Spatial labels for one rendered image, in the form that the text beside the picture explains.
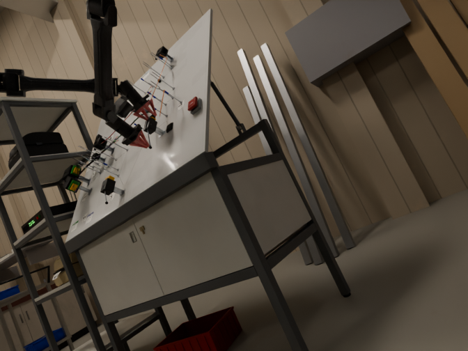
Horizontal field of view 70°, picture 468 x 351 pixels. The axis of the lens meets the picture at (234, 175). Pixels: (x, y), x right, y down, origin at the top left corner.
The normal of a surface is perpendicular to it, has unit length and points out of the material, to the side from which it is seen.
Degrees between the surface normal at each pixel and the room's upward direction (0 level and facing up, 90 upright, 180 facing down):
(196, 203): 90
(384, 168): 90
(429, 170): 90
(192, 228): 90
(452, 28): 75
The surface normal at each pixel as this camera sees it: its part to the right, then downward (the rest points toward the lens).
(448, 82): -0.53, -0.10
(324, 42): -0.45, 0.11
